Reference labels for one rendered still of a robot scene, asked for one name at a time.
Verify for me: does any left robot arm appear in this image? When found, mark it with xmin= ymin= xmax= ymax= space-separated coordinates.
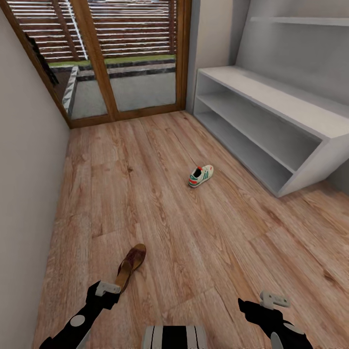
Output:
xmin=38 ymin=281 xmax=122 ymax=349

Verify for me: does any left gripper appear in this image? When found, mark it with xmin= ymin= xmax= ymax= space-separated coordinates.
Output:
xmin=86 ymin=281 xmax=122 ymax=314

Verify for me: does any gym shoe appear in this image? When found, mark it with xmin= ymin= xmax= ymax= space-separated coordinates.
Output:
xmin=188 ymin=164 xmax=214 ymax=188

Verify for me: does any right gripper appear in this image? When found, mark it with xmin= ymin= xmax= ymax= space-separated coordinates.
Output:
xmin=238 ymin=298 xmax=283 ymax=333

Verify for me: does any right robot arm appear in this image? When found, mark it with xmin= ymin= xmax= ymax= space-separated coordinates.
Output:
xmin=238 ymin=290 xmax=313 ymax=349

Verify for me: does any robot trunk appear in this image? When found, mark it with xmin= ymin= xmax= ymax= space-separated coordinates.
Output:
xmin=141 ymin=325 xmax=208 ymax=349

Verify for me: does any sandal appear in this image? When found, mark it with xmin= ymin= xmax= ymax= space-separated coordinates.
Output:
xmin=114 ymin=244 xmax=146 ymax=292

